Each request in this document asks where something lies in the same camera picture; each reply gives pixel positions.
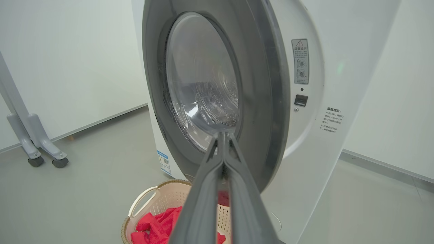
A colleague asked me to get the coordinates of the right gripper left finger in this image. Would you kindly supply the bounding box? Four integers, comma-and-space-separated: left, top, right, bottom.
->
169, 131, 226, 244

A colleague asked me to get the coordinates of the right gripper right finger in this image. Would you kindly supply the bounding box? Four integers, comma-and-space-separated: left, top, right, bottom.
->
224, 131, 282, 244

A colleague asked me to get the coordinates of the red garment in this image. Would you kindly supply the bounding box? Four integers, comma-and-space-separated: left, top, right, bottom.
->
131, 190, 231, 244

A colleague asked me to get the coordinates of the round glass washing machine door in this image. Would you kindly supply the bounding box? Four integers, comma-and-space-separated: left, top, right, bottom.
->
142, 0, 291, 194

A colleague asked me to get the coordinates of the cream perforated laundry basket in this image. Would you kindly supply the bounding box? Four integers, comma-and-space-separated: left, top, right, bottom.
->
121, 179, 234, 244

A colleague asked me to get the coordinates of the white front-load washing machine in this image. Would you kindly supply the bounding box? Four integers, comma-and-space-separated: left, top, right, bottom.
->
132, 0, 402, 244

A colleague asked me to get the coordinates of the blue energy label sticker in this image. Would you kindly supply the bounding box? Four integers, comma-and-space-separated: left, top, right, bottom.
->
157, 150, 172, 176

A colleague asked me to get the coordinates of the black text notice sticker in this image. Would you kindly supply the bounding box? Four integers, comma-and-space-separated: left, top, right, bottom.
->
319, 107, 343, 134

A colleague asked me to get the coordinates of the grey warning label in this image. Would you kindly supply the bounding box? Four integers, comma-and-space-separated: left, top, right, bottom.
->
292, 39, 310, 84

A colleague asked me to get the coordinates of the grey wheeled stand leg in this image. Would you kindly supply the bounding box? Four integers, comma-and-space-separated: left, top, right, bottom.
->
0, 51, 69, 168

